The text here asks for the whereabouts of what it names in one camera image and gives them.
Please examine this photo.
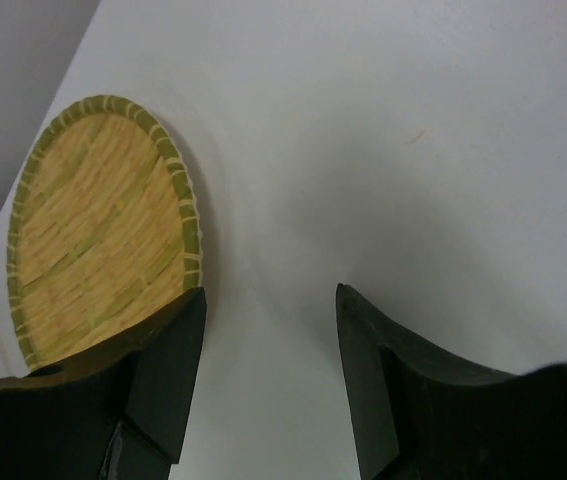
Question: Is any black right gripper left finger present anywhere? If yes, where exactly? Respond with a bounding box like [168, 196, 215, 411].
[0, 287, 207, 479]

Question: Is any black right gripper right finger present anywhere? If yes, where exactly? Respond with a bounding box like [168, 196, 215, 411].
[336, 284, 567, 479]

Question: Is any yellow woven round plate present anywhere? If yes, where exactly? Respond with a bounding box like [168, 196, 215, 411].
[6, 95, 203, 372]

